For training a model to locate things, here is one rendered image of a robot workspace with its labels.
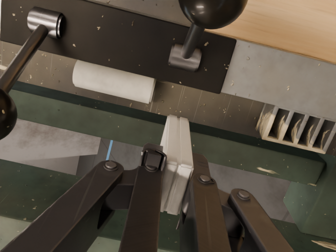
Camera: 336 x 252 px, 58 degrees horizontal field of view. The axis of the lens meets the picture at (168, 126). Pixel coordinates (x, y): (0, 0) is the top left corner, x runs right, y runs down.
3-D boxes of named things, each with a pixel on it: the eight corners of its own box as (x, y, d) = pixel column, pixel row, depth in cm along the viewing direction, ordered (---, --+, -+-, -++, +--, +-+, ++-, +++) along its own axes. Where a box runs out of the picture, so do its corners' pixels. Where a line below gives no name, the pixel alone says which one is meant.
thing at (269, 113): (313, 142, 35) (325, 154, 32) (254, 128, 34) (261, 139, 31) (328, 110, 33) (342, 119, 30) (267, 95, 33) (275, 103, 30)
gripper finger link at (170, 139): (164, 214, 16) (150, 211, 16) (168, 153, 22) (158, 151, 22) (179, 164, 15) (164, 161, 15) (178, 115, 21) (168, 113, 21)
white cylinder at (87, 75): (79, 82, 33) (151, 99, 33) (70, 89, 30) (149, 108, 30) (83, 54, 32) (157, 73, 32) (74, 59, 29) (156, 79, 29)
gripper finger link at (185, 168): (179, 164, 15) (194, 168, 15) (178, 115, 21) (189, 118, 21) (164, 214, 16) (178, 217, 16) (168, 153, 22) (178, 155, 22)
